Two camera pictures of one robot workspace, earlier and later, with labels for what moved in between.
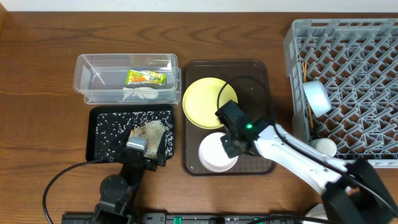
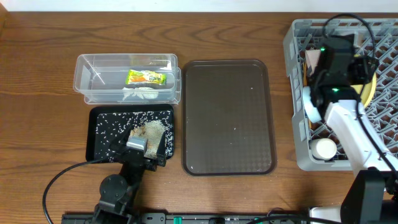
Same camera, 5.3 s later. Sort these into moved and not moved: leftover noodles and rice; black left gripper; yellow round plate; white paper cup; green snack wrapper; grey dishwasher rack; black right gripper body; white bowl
Moved: yellow round plate; black right gripper body; white bowl
Not moved: grey dishwasher rack; black left gripper; white paper cup; leftover noodles and rice; green snack wrapper
